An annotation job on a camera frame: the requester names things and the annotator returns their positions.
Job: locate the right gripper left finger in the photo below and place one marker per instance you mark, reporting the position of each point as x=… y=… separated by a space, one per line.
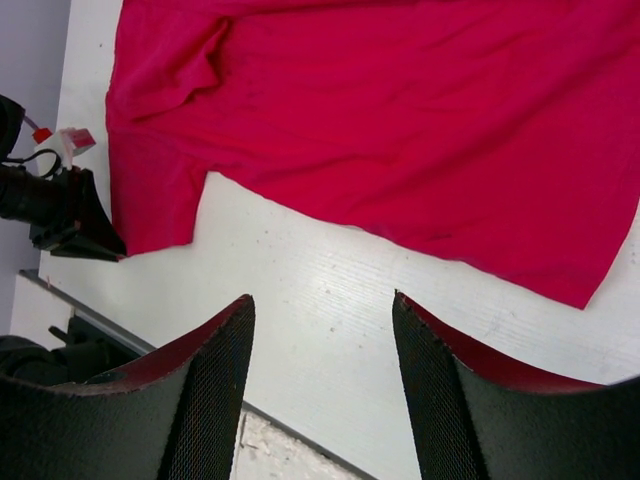
x=170 y=414

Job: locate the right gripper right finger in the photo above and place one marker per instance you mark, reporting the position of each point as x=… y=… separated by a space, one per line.
x=476 y=413

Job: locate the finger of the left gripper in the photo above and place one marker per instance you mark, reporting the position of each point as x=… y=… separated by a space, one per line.
x=82 y=229

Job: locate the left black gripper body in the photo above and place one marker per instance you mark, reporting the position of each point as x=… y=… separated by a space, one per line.
x=49 y=206

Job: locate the red t shirt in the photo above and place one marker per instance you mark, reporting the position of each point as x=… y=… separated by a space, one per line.
x=503 y=134

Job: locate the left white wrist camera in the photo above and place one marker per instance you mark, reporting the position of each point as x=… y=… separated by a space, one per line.
x=68 y=144

